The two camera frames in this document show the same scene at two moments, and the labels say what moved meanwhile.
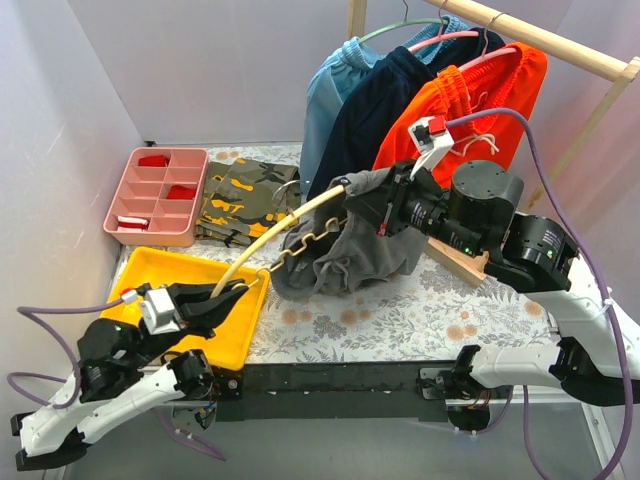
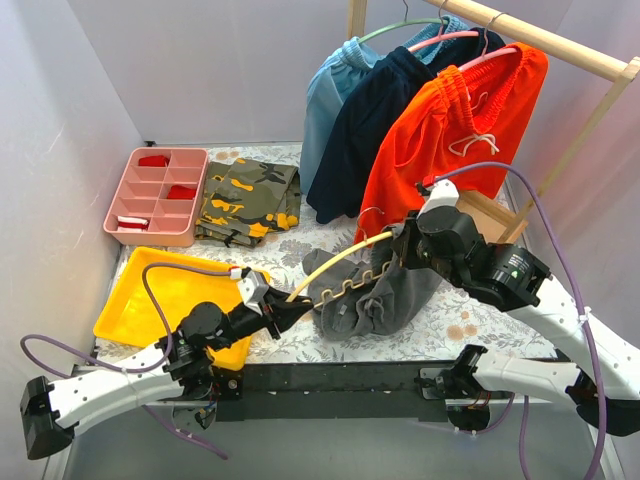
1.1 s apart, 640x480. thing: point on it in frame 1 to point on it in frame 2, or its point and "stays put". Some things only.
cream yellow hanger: [267, 239] to [340, 256]
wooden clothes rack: [472, 268] stays put
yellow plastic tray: [228, 349] stays put
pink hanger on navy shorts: [445, 37] stays put
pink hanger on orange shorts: [490, 55] stays put
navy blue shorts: [378, 99] stays put
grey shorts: [339, 250] to [354, 298]
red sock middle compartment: [178, 192] stays put
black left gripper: [177, 310] to [273, 310]
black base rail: [335, 391] stays put
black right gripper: [393, 201] to [404, 245]
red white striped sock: [129, 224] stays put
